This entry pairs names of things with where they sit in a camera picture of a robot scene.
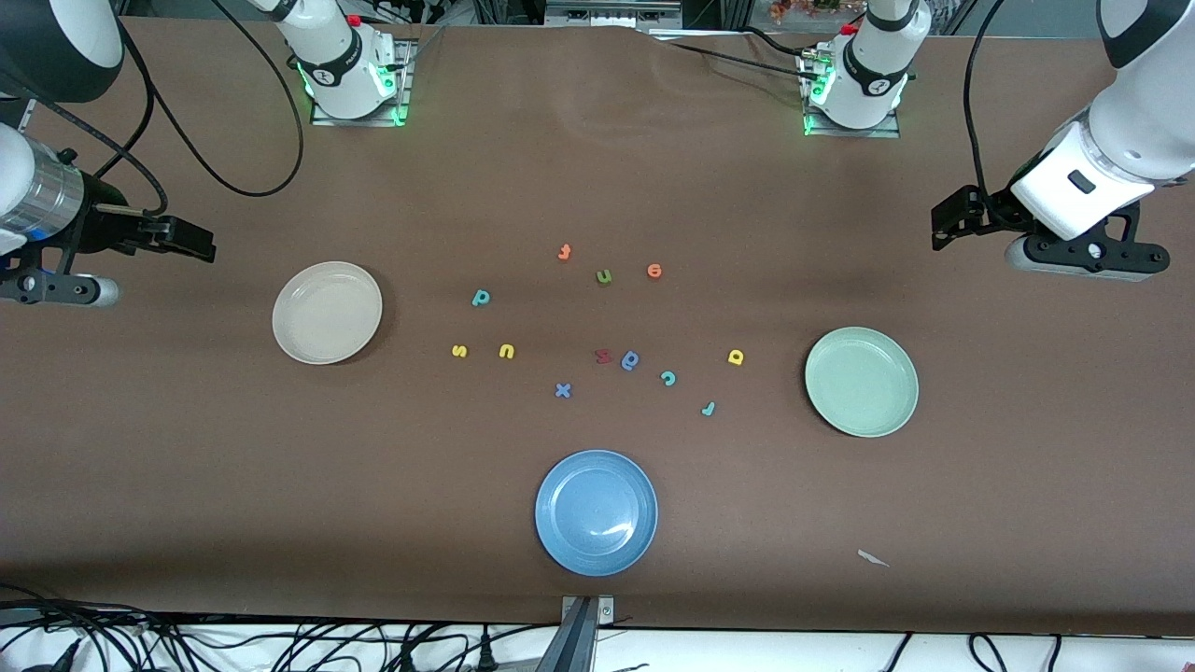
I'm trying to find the orange dried flowers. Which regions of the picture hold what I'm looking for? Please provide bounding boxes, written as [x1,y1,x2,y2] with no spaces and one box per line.
[767,0,867,25]

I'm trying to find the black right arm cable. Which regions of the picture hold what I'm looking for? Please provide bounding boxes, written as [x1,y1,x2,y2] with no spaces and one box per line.
[0,0,305,220]

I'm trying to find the beige brown plate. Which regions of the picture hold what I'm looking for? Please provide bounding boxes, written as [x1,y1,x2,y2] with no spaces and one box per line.
[272,261,384,366]

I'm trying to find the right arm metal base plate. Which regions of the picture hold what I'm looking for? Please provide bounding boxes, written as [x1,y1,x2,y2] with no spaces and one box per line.
[311,37,414,128]

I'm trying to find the silver metal camera bracket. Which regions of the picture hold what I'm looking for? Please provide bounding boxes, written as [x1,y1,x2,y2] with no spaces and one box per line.
[537,595,617,672]

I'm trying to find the blue plate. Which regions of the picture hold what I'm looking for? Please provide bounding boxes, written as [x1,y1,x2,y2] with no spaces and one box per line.
[534,449,659,578]

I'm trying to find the green plate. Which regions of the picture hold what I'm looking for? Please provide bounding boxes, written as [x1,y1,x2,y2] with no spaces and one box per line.
[804,326,921,439]

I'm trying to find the black table cable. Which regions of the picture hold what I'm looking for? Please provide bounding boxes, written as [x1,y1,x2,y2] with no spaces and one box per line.
[665,41,815,76]
[742,25,813,59]

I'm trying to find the black cable tangle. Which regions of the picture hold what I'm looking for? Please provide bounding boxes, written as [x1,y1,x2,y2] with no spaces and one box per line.
[0,583,561,672]

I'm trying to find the black looped cable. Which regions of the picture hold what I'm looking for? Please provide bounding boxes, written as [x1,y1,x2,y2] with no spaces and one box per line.
[969,633,1011,672]

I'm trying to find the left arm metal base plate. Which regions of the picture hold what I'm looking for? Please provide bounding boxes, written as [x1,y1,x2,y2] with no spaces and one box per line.
[803,51,903,139]

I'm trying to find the grey metal rail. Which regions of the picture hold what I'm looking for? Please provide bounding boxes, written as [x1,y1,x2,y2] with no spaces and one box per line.
[544,0,684,29]

